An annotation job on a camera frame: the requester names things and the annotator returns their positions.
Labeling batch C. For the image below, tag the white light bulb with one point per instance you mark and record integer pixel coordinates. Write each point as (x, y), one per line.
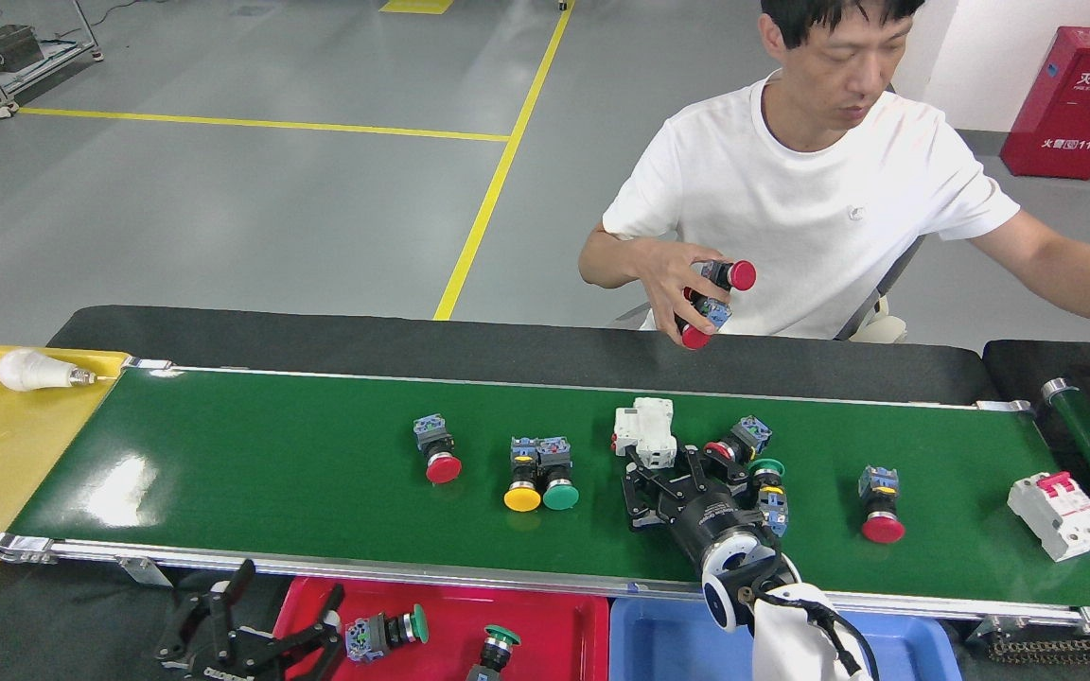
(29, 371)

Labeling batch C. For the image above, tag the yellow plastic tray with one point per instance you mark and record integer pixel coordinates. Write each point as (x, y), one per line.
(15, 454)

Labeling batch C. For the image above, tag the red fire extinguisher box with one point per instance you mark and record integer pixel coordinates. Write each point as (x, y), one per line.
(1084, 104)

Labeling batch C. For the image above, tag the person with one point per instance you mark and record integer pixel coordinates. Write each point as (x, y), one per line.
(819, 208)

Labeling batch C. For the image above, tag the blue plastic bin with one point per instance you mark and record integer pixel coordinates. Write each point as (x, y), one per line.
(668, 643)

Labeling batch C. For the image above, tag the long green conveyor belt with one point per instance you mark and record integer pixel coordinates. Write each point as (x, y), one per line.
(271, 473)

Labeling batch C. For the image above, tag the grey metal box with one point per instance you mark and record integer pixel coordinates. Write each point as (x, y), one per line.
(10, 47)

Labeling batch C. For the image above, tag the yellow mushroom push button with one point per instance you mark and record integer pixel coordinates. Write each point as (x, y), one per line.
(522, 497)

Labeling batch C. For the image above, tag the red plastic bin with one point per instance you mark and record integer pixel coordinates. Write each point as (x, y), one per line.
(554, 634)

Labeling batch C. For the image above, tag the person's right hand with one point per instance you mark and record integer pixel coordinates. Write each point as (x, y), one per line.
(668, 274)

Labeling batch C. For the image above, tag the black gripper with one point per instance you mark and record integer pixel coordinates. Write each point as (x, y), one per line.
(715, 518)
(223, 670)

